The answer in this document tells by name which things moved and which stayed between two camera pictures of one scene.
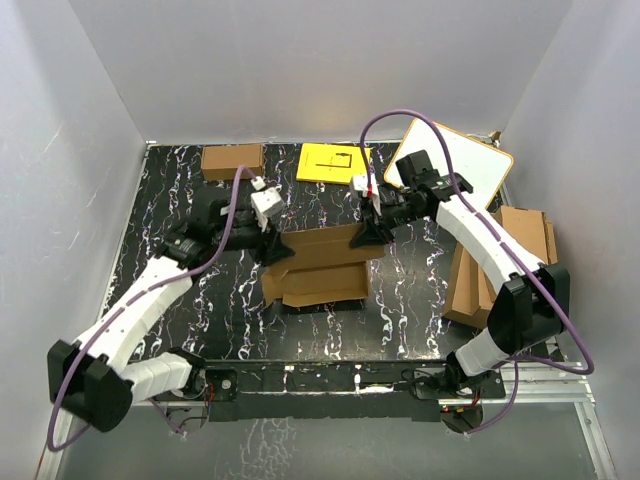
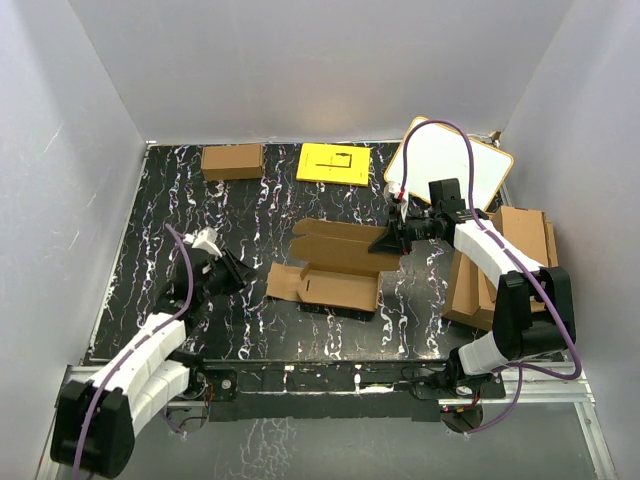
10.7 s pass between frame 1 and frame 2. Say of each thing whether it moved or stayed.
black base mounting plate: stayed
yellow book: stayed
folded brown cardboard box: stayed
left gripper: moved
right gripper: moved
